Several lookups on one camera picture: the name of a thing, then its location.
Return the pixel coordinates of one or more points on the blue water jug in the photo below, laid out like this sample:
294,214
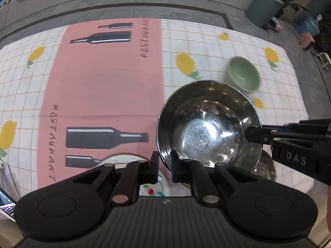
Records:
310,25

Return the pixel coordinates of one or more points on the grey-green trash bin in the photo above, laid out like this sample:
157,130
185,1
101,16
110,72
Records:
260,12

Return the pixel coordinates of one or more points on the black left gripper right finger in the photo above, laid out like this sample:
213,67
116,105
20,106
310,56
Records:
192,172

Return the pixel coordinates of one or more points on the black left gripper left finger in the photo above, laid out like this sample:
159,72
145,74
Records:
134,175

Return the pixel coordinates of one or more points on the checkered lemon tablecloth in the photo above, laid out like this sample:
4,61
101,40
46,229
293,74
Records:
96,88

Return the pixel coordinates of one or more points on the white small stool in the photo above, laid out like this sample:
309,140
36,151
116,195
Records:
325,59

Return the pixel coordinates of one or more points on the right hand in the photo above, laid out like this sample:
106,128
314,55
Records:
328,209

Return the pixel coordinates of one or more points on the blue steel bowl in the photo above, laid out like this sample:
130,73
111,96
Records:
206,121

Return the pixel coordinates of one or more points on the laptop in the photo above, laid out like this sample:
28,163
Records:
7,205

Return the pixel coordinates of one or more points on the green ceramic bowl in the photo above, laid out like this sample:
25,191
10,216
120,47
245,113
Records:
242,74

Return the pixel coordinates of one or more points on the white painted fruit plate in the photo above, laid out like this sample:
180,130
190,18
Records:
160,186

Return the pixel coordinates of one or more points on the pink small appliance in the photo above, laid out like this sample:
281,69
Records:
306,41

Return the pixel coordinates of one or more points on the clear glass flower plate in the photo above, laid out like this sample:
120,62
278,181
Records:
265,167

